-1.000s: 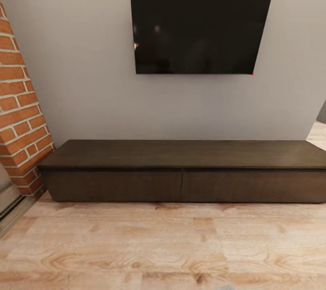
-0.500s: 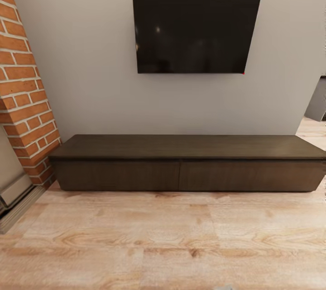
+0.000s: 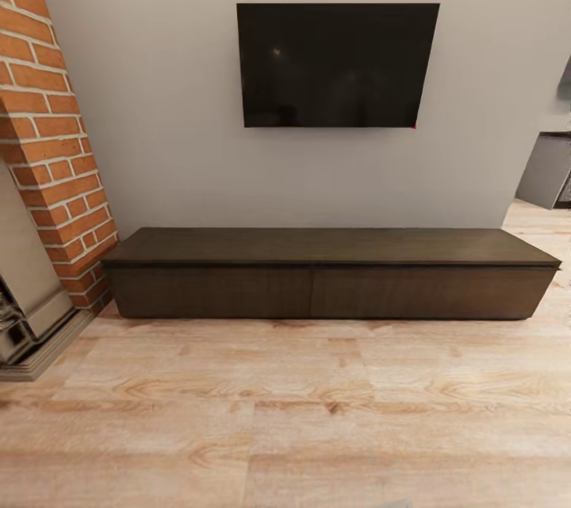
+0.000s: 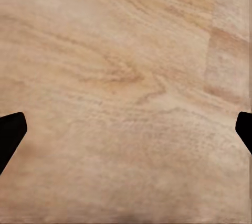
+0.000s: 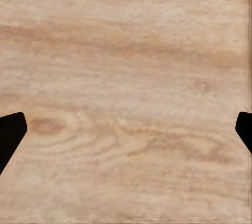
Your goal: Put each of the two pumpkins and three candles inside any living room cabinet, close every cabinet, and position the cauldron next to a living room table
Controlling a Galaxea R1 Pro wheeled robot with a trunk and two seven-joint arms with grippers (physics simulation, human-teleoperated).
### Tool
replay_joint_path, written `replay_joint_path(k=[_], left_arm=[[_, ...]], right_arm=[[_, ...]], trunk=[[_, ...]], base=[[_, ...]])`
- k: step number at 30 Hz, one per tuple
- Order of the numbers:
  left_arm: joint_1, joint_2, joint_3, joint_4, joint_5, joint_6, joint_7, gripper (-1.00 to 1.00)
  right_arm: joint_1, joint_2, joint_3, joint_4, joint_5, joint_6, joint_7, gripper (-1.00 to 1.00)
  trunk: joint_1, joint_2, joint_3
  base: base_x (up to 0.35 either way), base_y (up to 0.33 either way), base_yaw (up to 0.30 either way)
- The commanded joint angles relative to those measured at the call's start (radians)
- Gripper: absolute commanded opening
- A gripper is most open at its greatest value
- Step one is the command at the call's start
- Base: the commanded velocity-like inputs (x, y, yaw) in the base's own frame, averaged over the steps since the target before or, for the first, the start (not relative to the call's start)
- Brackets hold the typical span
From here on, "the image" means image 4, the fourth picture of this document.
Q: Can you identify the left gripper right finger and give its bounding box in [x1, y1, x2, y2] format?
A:
[235, 112, 252, 154]

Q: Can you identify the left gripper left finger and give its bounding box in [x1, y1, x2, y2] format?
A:
[0, 112, 27, 174]

